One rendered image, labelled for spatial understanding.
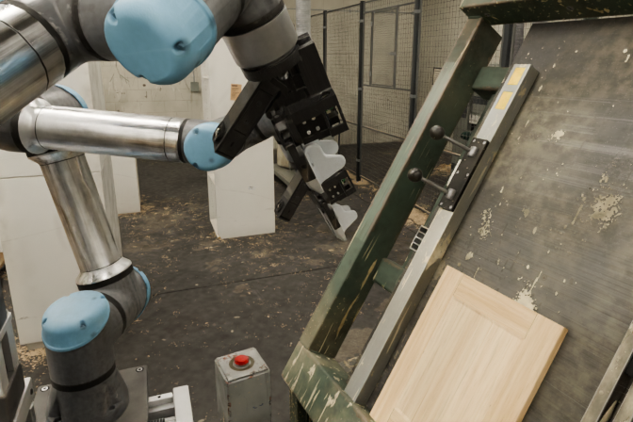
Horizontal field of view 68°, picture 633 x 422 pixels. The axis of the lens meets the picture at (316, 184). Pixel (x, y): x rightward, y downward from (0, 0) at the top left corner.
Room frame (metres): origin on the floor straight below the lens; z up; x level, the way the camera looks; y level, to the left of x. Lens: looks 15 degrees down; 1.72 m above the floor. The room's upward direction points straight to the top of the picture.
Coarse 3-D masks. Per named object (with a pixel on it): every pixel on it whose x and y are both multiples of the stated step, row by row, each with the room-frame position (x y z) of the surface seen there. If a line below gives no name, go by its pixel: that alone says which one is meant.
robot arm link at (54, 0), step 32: (0, 0) 0.45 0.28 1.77; (32, 0) 0.42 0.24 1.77; (64, 0) 0.42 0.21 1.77; (0, 32) 0.38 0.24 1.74; (32, 32) 0.40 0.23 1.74; (64, 32) 0.42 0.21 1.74; (0, 64) 0.37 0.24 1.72; (32, 64) 0.39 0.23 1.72; (64, 64) 0.42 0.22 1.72; (0, 96) 0.36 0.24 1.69; (32, 96) 0.39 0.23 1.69
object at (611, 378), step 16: (624, 336) 0.66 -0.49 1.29; (624, 352) 0.65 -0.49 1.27; (608, 368) 0.65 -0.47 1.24; (624, 368) 0.64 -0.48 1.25; (608, 384) 0.64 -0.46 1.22; (624, 384) 0.64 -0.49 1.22; (592, 400) 0.64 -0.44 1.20; (608, 400) 0.62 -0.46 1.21; (624, 400) 0.61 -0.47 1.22; (592, 416) 0.62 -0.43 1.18; (608, 416) 0.63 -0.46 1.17; (624, 416) 0.60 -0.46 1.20
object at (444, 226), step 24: (528, 72) 1.21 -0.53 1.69; (504, 120) 1.18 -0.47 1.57; (480, 168) 1.15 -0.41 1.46; (456, 216) 1.12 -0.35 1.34; (432, 240) 1.11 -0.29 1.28; (432, 264) 1.09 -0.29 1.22; (408, 288) 1.07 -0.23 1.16; (408, 312) 1.06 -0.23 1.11; (384, 336) 1.04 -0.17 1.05; (360, 360) 1.05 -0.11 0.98; (384, 360) 1.02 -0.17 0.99; (360, 384) 1.00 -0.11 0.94
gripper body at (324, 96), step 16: (304, 48) 0.53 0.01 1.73; (288, 64) 0.52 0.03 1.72; (304, 64) 0.54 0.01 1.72; (320, 64) 0.55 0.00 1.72; (256, 80) 0.52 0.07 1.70; (272, 80) 0.54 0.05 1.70; (288, 80) 0.55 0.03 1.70; (304, 80) 0.55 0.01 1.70; (320, 80) 0.55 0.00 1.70; (288, 96) 0.55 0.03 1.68; (304, 96) 0.56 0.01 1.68; (320, 96) 0.56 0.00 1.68; (272, 112) 0.55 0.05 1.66; (288, 112) 0.54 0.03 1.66; (304, 112) 0.54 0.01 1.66; (320, 112) 0.55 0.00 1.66; (336, 112) 0.60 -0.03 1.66; (288, 128) 0.55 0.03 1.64; (304, 128) 0.56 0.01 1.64; (320, 128) 0.57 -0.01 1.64; (336, 128) 0.56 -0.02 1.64; (304, 144) 0.57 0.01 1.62
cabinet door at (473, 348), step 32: (448, 288) 1.01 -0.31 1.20; (480, 288) 0.95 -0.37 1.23; (448, 320) 0.96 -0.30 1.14; (480, 320) 0.91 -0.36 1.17; (512, 320) 0.86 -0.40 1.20; (544, 320) 0.81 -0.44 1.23; (416, 352) 0.97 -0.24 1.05; (448, 352) 0.91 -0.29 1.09; (480, 352) 0.86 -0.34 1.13; (512, 352) 0.82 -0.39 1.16; (544, 352) 0.78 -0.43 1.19; (416, 384) 0.92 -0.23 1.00; (448, 384) 0.87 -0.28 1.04; (480, 384) 0.82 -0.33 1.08; (512, 384) 0.78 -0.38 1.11; (384, 416) 0.92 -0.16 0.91; (416, 416) 0.87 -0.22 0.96; (448, 416) 0.83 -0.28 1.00; (480, 416) 0.78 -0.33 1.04; (512, 416) 0.74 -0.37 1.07
